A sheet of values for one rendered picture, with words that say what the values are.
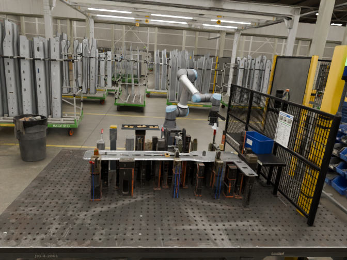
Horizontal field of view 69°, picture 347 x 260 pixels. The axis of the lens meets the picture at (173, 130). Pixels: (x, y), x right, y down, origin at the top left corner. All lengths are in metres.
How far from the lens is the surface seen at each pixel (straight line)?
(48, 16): 8.44
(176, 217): 2.00
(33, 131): 4.61
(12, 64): 6.47
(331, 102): 2.10
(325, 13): 9.83
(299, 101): 4.21
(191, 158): 2.26
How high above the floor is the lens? 1.85
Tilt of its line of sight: 16 degrees down
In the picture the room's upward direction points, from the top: 4 degrees clockwise
